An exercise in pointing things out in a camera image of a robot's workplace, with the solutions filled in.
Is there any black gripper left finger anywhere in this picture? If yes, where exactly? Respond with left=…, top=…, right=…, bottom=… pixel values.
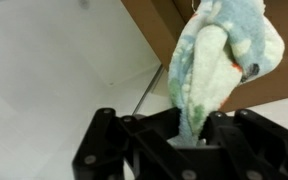
left=72, top=108, right=198, bottom=180

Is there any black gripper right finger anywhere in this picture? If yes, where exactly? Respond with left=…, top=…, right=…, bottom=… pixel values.
left=202, top=109, right=288, bottom=180

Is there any light blue patterned towel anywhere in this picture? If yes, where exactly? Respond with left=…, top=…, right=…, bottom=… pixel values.
left=168, top=0, right=285, bottom=147

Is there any brown leather sofa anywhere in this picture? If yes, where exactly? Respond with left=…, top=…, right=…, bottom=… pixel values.
left=122, top=0, right=288, bottom=111

